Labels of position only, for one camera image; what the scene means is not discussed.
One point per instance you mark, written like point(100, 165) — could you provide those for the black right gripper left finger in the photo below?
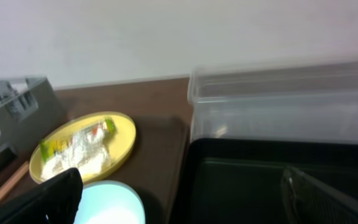
point(54, 201)

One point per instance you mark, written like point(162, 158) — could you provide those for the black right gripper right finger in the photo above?
point(309, 200)

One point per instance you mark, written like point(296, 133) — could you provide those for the light blue bowl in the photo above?
point(110, 201)

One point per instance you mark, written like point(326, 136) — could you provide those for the green orange snack wrapper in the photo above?
point(91, 135)

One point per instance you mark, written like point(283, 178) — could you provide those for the wooden chopstick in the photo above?
point(13, 180)

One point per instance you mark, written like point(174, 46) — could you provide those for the yellow round plate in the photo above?
point(120, 146)

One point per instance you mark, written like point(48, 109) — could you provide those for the black rectangular tray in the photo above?
point(239, 181)

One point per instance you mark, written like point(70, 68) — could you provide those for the grey dish rack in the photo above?
point(29, 110)

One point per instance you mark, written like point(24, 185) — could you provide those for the clear plastic bin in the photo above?
point(300, 103)

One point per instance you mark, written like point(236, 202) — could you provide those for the brown serving tray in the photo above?
point(154, 165)

